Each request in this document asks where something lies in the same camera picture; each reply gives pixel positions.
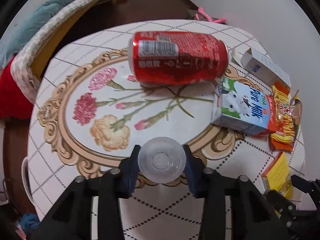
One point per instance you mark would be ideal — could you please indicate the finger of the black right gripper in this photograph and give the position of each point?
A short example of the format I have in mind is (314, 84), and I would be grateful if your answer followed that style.
(310, 187)
(281, 204)

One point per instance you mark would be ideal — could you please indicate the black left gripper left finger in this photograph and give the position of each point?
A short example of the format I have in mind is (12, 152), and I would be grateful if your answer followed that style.
(71, 215)

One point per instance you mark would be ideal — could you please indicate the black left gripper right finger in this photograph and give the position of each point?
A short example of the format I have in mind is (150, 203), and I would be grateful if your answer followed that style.
(252, 217)

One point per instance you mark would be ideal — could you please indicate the yellow cigarette box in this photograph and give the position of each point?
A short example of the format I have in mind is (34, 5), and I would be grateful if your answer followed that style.
(277, 176)

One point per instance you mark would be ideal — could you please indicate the clear plastic cup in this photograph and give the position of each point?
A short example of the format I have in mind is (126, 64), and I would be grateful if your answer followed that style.
(161, 160)

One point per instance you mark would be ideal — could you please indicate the white grey cardboard box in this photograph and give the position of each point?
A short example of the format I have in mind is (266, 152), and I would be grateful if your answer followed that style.
(261, 67)

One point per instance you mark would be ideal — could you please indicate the red cola can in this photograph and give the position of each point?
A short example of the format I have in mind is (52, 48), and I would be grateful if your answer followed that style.
(176, 57)

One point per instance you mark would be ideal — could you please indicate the white trash bin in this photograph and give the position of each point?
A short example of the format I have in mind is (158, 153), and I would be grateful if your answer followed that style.
(25, 179)

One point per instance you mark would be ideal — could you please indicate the blue cloth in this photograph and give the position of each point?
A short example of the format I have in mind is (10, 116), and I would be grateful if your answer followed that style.
(29, 222)

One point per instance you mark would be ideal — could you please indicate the orange snack packet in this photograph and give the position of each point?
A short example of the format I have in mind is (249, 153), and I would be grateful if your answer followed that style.
(288, 113)

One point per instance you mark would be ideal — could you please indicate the blue white milk carton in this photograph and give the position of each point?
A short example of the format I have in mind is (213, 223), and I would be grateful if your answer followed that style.
(243, 108)

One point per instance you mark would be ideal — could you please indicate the red blanket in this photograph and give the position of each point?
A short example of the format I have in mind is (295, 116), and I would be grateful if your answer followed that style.
(13, 104)

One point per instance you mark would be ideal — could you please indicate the bed with patterned mattress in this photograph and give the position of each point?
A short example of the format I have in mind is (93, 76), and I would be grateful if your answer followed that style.
(30, 61)

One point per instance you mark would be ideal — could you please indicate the teal blanket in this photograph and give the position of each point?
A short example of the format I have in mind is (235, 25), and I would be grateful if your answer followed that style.
(26, 24)

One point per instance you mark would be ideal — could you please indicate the brown cardboard box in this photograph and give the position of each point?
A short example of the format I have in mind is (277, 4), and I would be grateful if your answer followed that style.
(192, 15)

